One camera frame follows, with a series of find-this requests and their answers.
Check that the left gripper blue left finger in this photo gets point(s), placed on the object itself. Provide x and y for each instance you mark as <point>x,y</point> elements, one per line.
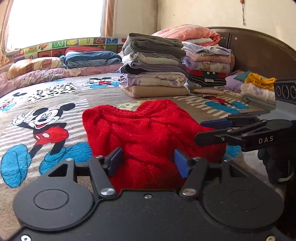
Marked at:
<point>112,162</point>

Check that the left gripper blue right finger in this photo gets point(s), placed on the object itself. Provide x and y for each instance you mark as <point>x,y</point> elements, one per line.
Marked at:
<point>183,163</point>

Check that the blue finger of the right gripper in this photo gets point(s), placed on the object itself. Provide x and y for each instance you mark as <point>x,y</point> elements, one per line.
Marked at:
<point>235,120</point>
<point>230,136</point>

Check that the red knit sweater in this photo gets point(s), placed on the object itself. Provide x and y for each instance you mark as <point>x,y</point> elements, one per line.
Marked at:
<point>148,137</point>

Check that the right stack of folded clothes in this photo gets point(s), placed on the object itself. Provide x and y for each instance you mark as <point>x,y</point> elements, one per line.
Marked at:
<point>207,67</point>

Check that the stack of folded clothes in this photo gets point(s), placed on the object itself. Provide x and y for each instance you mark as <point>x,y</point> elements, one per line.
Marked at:
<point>207,67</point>
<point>152,67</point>

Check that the left stack of folded clothes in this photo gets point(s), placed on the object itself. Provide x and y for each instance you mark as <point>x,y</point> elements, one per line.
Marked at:
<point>152,67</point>

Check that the right black gloved hand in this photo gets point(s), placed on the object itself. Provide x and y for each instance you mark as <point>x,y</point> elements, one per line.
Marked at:
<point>279,164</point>

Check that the white and purple folded garment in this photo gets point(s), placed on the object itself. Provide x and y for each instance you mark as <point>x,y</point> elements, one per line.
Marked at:
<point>258,96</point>

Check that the yellow knit garment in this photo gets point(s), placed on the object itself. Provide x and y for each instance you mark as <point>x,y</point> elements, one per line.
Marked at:
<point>260,81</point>

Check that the dark wooden bed headboard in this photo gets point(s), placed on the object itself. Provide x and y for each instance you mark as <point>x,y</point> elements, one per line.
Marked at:
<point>258,52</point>

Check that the pink folded quilt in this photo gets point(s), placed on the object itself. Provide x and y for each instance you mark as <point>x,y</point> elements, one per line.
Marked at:
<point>192,34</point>

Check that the blue folded blanket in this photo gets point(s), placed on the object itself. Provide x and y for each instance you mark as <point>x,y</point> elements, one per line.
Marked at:
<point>76,59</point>

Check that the colourful alphabet headboard mat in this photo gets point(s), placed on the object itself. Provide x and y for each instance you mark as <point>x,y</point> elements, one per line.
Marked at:
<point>58,48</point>

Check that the purple floral quilt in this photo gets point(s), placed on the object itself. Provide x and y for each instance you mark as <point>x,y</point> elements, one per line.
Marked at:
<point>41,76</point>

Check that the yellow patterned pillow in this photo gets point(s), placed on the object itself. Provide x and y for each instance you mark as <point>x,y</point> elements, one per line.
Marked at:
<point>28,65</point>

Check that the window curtain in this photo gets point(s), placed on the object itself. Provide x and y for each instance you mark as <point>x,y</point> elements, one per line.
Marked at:
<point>108,18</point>

